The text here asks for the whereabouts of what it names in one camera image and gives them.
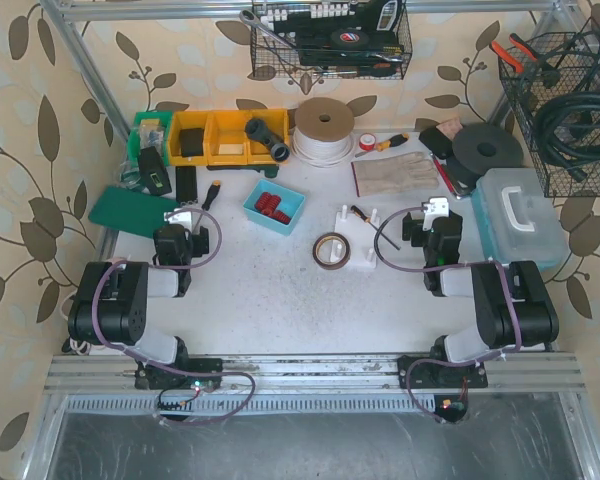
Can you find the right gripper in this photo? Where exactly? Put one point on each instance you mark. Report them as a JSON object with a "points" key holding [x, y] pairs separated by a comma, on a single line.
{"points": [[410, 228]]}

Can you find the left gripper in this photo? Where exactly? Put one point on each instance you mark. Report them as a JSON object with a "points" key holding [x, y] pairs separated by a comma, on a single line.
{"points": [[200, 240]]}

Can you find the black yellow file tool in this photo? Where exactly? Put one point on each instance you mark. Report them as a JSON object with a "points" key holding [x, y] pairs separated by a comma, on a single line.
{"points": [[358, 212]]}

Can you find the large red spring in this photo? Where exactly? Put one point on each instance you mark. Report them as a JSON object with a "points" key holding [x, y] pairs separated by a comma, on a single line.
{"points": [[267, 203]]}

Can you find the brown tape roll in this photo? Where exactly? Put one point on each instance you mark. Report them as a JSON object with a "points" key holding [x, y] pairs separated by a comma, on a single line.
{"points": [[331, 251]]}

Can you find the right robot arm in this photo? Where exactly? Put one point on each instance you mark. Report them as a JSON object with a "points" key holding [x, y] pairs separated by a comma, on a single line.
{"points": [[512, 308]]}

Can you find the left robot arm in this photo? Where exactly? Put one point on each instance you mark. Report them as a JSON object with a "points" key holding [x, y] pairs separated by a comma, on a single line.
{"points": [[110, 310]]}

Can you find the small red spring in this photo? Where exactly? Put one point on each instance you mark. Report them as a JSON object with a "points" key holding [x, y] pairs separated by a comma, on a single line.
{"points": [[281, 217]]}

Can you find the white peg board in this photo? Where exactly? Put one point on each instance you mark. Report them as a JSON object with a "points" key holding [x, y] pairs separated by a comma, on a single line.
{"points": [[359, 236]]}

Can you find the black orange screwdriver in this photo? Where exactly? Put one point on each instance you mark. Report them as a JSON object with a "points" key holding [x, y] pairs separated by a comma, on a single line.
{"points": [[211, 195]]}

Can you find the white work glove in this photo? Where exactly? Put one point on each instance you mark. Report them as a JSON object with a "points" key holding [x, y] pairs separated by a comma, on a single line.
{"points": [[395, 175]]}

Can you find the black rectangular block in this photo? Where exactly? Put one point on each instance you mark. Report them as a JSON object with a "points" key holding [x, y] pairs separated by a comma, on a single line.
{"points": [[186, 184]]}

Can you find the red utility knife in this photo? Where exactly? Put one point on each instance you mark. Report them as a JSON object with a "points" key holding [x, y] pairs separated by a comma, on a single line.
{"points": [[456, 188]]}

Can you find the green plastic lid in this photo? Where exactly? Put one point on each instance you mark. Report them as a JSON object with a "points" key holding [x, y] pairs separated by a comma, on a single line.
{"points": [[131, 212]]}

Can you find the black meter device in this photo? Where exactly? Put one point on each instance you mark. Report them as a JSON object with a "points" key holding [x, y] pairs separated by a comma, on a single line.
{"points": [[153, 173]]}

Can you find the black pouch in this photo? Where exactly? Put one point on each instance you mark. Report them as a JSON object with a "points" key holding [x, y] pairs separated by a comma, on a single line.
{"points": [[437, 142]]}

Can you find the yellow orange screwdriver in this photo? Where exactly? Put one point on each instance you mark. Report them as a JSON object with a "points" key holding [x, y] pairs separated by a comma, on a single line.
{"points": [[394, 141]]}

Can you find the red white tape roll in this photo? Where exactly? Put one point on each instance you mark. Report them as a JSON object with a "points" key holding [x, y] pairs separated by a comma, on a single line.
{"points": [[367, 142]]}

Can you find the teal plastic box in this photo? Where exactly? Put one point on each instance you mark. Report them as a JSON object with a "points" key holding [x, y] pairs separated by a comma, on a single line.
{"points": [[292, 204]]}

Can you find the green clamp tool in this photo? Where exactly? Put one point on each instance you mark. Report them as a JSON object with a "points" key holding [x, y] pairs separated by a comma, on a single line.
{"points": [[269, 171]]}

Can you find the clear teal toolbox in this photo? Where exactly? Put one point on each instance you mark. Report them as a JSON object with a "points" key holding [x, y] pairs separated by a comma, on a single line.
{"points": [[515, 220]]}

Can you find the black disc spool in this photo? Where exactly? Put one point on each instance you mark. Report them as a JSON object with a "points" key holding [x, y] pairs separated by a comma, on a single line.
{"points": [[479, 147]]}

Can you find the yellow parts bin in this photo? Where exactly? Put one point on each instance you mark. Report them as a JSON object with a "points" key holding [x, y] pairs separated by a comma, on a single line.
{"points": [[224, 141]]}

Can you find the green parts bin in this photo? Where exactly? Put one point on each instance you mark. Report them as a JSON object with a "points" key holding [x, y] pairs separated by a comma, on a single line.
{"points": [[149, 129]]}

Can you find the black pipe fitting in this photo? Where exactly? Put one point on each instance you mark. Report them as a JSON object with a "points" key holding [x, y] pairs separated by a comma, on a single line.
{"points": [[257, 130]]}

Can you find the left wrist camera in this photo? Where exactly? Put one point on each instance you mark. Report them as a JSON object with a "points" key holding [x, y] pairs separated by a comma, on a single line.
{"points": [[181, 216]]}

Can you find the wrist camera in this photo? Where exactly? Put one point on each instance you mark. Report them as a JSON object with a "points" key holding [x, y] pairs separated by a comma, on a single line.
{"points": [[181, 216], [436, 207]]}

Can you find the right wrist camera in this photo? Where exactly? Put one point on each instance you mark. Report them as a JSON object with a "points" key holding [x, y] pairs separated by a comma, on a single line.
{"points": [[436, 207]]}

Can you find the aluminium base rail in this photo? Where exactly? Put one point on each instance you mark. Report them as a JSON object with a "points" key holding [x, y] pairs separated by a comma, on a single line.
{"points": [[531, 372]]}

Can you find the orange handled pliers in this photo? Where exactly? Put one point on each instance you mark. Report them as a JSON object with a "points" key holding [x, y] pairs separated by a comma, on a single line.
{"points": [[516, 56]]}

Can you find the wire basket with cables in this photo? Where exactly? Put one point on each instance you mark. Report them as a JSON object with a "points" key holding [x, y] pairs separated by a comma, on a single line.
{"points": [[556, 102]]}

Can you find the wire basket with tools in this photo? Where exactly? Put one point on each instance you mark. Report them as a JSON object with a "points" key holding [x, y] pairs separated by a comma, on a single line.
{"points": [[306, 41]]}

